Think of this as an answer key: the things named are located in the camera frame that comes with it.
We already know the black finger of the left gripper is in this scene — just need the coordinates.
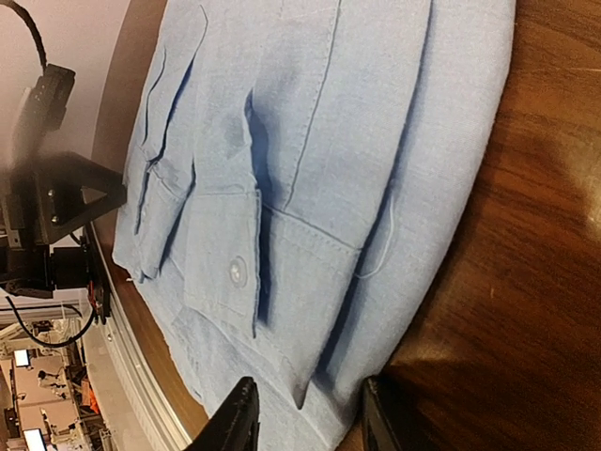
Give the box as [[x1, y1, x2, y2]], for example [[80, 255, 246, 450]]
[[35, 152, 127, 244]]

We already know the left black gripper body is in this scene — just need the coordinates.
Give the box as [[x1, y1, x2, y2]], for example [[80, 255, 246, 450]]
[[1, 159, 52, 299]]

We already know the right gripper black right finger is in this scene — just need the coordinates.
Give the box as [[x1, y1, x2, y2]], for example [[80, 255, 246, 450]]
[[362, 377, 402, 451]]

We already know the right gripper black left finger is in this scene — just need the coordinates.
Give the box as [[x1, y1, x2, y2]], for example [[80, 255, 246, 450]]
[[185, 377, 260, 451]]

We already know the light blue long sleeve shirt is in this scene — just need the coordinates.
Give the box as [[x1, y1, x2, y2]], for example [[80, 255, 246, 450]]
[[113, 1, 516, 450]]

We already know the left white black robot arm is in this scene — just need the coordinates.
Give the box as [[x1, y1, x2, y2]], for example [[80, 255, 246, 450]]
[[1, 152, 127, 299]]

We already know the front aluminium rail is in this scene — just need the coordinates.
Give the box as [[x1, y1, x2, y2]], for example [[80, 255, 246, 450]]
[[84, 225, 191, 450]]

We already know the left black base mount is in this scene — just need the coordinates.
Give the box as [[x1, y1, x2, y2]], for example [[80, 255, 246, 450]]
[[81, 224, 112, 325]]

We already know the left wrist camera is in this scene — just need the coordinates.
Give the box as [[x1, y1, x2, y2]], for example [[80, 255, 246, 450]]
[[23, 64, 76, 136]]

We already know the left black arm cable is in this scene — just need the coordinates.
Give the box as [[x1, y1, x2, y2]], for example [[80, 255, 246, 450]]
[[0, 0, 51, 71]]

